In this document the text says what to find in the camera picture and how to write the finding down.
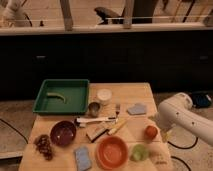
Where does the green plastic tray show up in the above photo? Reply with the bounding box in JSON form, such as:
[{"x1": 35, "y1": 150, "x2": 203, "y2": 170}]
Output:
[{"x1": 33, "y1": 79, "x2": 89, "y2": 115}]

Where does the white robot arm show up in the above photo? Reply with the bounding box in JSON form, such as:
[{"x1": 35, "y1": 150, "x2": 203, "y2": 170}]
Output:
[{"x1": 150, "y1": 93, "x2": 213, "y2": 146}]

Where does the blue grey cloth piece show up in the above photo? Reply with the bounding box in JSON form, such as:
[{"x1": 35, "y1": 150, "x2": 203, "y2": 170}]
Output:
[{"x1": 127, "y1": 103, "x2": 147, "y2": 115}]

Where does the red apple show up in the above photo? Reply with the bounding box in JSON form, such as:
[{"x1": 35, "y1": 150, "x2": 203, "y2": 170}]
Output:
[{"x1": 144, "y1": 125, "x2": 158, "y2": 140}]

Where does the orange bowl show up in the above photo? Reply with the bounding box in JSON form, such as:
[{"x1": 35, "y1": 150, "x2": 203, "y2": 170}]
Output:
[{"x1": 95, "y1": 136, "x2": 128, "y2": 170}]

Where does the green banana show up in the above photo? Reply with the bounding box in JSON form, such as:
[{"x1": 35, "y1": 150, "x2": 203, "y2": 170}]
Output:
[{"x1": 46, "y1": 92, "x2": 66, "y2": 103}]

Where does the wooden block brush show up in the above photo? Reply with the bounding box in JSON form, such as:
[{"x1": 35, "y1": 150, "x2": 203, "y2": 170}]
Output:
[{"x1": 86, "y1": 124, "x2": 108, "y2": 142}]

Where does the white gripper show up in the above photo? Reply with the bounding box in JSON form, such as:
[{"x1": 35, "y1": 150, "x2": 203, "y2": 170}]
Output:
[{"x1": 150, "y1": 113, "x2": 175, "y2": 143}]

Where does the purple bowl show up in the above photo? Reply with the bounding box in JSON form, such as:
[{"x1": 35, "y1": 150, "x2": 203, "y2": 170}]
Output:
[{"x1": 50, "y1": 121, "x2": 76, "y2": 147}]

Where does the yellow corn cob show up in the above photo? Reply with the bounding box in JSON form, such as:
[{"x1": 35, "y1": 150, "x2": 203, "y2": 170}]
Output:
[{"x1": 108, "y1": 120, "x2": 126, "y2": 135}]

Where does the blue sponge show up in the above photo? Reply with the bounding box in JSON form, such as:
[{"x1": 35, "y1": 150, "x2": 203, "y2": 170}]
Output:
[{"x1": 74, "y1": 146, "x2": 92, "y2": 171}]

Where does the small metal cup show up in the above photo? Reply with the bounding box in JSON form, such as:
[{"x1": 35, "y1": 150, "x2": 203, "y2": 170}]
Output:
[{"x1": 88, "y1": 102, "x2": 100, "y2": 117}]

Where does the bunch of dark grapes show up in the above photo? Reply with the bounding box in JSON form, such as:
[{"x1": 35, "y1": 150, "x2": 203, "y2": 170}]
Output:
[{"x1": 34, "y1": 134, "x2": 53, "y2": 161}]

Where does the green cup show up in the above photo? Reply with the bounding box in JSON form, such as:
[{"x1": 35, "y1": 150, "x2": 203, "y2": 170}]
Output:
[{"x1": 130, "y1": 144, "x2": 149, "y2": 162}]

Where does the blue black object on floor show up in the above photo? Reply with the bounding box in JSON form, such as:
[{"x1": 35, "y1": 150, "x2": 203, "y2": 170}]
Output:
[{"x1": 190, "y1": 93, "x2": 212, "y2": 108}]

